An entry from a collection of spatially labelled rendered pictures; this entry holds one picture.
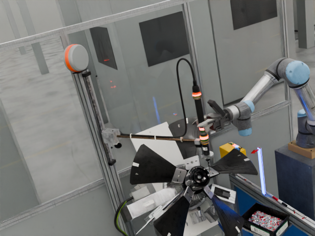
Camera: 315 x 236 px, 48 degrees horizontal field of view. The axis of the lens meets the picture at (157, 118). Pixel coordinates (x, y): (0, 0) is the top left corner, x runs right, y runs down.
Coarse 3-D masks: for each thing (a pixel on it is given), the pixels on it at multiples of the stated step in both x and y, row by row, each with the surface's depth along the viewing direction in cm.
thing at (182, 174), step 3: (177, 168) 189; (177, 171) 190; (183, 171) 190; (186, 171) 190; (174, 174) 191; (177, 174) 191; (180, 174) 191; (183, 174) 191; (174, 177) 192; (177, 177) 192; (180, 177) 192; (183, 177) 192; (174, 180) 192; (180, 180) 192; (183, 180) 192; (180, 183) 193
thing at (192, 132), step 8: (184, 120) 204; (192, 120) 202; (176, 128) 204; (184, 128) 202; (192, 128) 200; (184, 136) 201; (192, 136) 199; (184, 144) 200; (192, 144) 197; (184, 152) 199; (192, 152) 196
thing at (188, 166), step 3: (195, 156) 195; (198, 156) 194; (186, 159) 198; (189, 159) 197; (192, 159) 196; (195, 159) 195; (198, 159) 193; (186, 162) 198; (189, 162) 197; (195, 162) 194; (198, 162) 193; (186, 165) 198; (189, 165) 196; (192, 165) 195; (195, 165) 194; (198, 165) 193; (186, 168) 197; (189, 168) 196
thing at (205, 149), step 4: (196, 84) 176; (192, 88) 177; (196, 88) 175; (196, 92) 176; (208, 144) 188; (204, 148) 188; (208, 148) 189; (204, 152) 190; (208, 152) 189; (208, 160) 191
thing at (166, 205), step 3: (180, 192) 195; (177, 195) 194; (174, 198) 193; (171, 201) 192; (165, 204) 190; (168, 204) 191; (162, 207) 189; (165, 207) 189; (153, 216) 187; (150, 219) 186; (153, 219) 186; (147, 222) 185; (144, 225) 184; (138, 231) 183
